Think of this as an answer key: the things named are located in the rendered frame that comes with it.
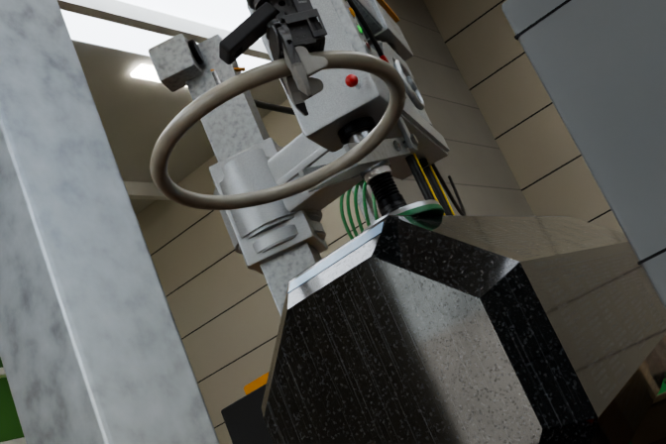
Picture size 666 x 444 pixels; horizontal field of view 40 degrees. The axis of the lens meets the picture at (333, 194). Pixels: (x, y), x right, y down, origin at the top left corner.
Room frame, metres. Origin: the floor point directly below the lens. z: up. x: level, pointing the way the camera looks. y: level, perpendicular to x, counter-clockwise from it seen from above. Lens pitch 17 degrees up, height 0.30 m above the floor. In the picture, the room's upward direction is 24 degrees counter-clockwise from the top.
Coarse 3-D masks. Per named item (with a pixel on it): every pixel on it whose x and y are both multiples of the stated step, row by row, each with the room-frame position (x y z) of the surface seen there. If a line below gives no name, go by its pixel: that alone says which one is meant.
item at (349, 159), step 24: (264, 72) 1.31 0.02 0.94; (288, 72) 1.32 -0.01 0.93; (384, 72) 1.44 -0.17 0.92; (216, 96) 1.32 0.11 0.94; (192, 120) 1.34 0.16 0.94; (384, 120) 1.65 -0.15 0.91; (168, 144) 1.39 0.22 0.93; (360, 144) 1.72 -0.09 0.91; (336, 168) 1.75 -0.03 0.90; (168, 192) 1.55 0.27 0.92; (192, 192) 1.63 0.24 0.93; (264, 192) 1.75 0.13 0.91; (288, 192) 1.76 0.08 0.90
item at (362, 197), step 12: (264, 108) 3.81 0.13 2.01; (276, 108) 3.89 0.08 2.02; (288, 108) 4.02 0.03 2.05; (348, 192) 4.89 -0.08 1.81; (360, 192) 5.09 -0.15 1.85; (372, 192) 4.77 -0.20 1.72; (348, 204) 4.85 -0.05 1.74; (360, 204) 5.11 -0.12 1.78; (372, 204) 5.12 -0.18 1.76; (348, 216) 4.84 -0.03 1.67; (372, 216) 5.09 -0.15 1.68; (348, 228) 4.87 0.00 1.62; (360, 228) 4.79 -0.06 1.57
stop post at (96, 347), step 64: (0, 0) 0.53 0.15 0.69; (0, 64) 0.52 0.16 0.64; (64, 64) 0.56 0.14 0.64; (0, 128) 0.51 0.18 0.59; (64, 128) 0.54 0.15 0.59; (0, 192) 0.52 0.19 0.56; (64, 192) 0.53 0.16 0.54; (0, 256) 0.53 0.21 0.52; (64, 256) 0.52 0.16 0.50; (128, 256) 0.56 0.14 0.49; (0, 320) 0.55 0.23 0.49; (64, 320) 0.51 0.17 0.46; (128, 320) 0.54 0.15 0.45; (64, 384) 0.52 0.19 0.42; (128, 384) 0.53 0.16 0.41; (192, 384) 0.57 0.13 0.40
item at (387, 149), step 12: (348, 144) 1.74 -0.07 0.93; (384, 144) 2.09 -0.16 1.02; (396, 144) 2.20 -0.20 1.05; (372, 156) 1.90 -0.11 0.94; (384, 156) 2.03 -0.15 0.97; (396, 156) 2.19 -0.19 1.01; (312, 168) 1.84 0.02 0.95; (348, 168) 1.76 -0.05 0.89; (360, 168) 1.94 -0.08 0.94; (324, 180) 1.77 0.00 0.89; (336, 180) 1.91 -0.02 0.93
